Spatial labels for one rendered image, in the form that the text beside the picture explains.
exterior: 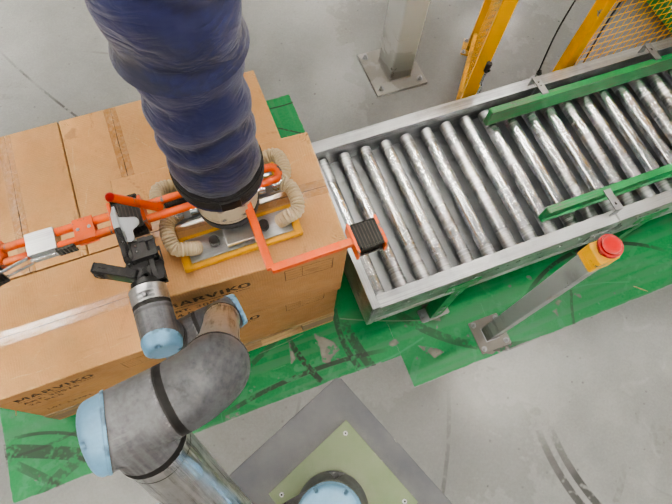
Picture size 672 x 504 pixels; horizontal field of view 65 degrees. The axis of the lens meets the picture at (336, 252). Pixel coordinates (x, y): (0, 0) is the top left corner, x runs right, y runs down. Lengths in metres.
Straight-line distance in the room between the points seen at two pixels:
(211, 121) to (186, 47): 0.20
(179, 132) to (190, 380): 0.47
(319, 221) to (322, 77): 1.62
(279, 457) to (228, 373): 0.75
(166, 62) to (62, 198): 1.36
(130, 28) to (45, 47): 2.62
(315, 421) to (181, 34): 1.10
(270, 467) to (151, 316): 0.56
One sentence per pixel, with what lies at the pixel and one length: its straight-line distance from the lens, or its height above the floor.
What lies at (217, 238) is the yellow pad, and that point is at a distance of 1.46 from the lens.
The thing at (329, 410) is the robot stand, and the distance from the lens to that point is 1.58.
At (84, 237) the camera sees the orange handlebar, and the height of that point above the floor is 1.09.
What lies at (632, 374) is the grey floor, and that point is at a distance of 2.76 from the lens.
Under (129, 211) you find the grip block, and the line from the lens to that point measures 1.44.
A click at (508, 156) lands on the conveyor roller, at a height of 0.55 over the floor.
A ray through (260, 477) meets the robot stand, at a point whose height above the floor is 0.75.
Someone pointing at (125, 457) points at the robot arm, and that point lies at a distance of 0.86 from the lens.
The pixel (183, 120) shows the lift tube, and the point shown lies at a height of 1.51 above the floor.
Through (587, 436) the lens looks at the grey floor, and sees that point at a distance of 2.61.
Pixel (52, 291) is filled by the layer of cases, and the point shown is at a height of 0.54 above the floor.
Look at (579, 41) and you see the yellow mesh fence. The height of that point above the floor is 0.67.
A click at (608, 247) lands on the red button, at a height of 1.04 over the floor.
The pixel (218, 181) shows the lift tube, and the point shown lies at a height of 1.29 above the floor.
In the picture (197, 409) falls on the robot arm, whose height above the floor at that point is 1.52.
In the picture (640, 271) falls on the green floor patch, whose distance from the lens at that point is 2.94.
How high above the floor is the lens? 2.32
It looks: 68 degrees down
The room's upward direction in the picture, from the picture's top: 8 degrees clockwise
